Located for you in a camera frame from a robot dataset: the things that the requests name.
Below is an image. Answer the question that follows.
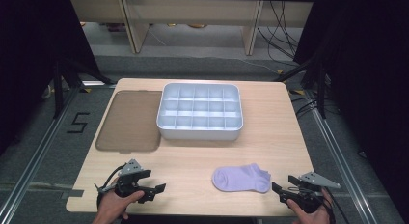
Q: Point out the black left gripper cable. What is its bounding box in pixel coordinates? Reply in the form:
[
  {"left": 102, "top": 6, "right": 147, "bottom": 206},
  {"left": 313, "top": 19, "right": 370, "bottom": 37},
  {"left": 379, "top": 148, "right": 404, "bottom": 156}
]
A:
[{"left": 94, "top": 165, "right": 127, "bottom": 209}]

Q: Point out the black metal stand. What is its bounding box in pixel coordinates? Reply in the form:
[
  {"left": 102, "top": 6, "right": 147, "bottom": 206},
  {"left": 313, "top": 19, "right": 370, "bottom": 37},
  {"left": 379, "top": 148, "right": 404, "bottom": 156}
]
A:
[
  {"left": 52, "top": 58, "right": 117, "bottom": 120},
  {"left": 273, "top": 54, "right": 331, "bottom": 120}
]

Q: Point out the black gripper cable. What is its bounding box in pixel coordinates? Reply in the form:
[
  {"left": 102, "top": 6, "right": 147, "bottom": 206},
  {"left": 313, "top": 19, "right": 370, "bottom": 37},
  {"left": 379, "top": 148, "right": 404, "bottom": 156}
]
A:
[
  {"left": 321, "top": 186, "right": 351, "bottom": 224},
  {"left": 94, "top": 165, "right": 127, "bottom": 209}
]

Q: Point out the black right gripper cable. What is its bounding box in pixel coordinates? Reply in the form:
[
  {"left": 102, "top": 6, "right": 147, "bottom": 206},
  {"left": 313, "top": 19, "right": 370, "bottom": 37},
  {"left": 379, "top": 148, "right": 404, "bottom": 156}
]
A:
[{"left": 321, "top": 186, "right": 351, "bottom": 224}]

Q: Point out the light wooden desk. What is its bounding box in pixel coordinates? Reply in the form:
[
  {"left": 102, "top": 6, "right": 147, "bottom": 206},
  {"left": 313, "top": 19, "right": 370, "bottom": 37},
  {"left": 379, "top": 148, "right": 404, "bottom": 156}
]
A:
[{"left": 69, "top": 0, "right": 314, "bottom": 56}]

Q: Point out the bundle of black floor cables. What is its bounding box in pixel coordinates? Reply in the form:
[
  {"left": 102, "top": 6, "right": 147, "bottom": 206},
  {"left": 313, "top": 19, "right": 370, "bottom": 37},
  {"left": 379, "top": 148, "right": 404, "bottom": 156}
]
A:
[{"left": 257, "top": 0, "right": 302, "bottom": 63}]

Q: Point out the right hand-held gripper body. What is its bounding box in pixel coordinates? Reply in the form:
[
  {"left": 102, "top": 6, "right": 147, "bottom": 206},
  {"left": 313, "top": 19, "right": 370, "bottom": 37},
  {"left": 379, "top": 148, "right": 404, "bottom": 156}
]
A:
[{"left": 290, "top": 171, "right": 341, "bottom": 214}]

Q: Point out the brown translucent lid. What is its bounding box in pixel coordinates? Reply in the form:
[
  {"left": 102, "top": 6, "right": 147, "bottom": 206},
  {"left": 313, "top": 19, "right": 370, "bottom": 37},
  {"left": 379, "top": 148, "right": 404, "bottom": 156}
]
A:
[{"left": 95, "top": 90, "right": 163, "bottom": 154}]

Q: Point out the aluminium rail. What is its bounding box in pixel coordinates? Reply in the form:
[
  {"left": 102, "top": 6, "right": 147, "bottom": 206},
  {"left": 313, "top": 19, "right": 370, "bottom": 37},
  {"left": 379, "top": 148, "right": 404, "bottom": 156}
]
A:
[
  {"left": 0, "top": 85, "right": 81, "bottom": 224},
  {"left": 311, "top": 106, "right": 378, "bottom": 224}
]

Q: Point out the purple ankle sock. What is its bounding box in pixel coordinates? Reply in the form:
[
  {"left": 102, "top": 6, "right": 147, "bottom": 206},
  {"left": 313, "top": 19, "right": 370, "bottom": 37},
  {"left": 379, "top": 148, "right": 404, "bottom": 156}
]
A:
[{"left": 211, "top": 162, "right": 272, "bottom": 194}]

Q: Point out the person's left hand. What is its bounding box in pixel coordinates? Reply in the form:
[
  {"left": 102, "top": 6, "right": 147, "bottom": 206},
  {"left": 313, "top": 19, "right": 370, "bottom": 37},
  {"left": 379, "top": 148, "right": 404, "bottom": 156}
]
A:
[{"left": 92, "top": 189, "right": 146, "bottom": 224}]

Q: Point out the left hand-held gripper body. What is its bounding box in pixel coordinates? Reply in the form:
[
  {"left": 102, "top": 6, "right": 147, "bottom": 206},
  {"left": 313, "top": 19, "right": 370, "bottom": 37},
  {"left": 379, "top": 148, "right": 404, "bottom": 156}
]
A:
[{"left": 101, "top": 158, "right": 152, "bottom": 199}]

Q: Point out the black curtain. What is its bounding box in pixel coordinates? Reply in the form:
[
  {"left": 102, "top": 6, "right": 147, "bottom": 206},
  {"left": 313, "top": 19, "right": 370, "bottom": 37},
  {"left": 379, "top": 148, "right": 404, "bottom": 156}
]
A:
[
  {"left": 0, "top": 0, "right": 104, "bottom": 155},
  {"left": 293, "top": 0, "right": 409, "bottom": 215}
]

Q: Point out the person's right hand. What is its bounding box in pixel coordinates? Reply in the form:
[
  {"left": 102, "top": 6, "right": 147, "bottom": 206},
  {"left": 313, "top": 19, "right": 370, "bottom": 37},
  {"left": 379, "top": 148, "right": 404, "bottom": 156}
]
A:
[{"left": 286, "top": 187, "right": 333, "bottom": 224}]

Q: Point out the white floor cable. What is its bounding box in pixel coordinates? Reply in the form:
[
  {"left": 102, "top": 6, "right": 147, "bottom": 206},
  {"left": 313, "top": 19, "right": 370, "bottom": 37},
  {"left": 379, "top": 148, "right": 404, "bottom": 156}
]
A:
[{"left": 205, "top": 51, "right": 281, "bottom": 75}]

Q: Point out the white compartment storage box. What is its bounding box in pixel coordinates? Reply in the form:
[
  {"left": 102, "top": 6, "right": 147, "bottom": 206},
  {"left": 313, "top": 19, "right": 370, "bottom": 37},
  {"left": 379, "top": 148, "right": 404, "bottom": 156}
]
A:
[{"left": 155, "top": 82, "right": 244, "bottom": 142}]

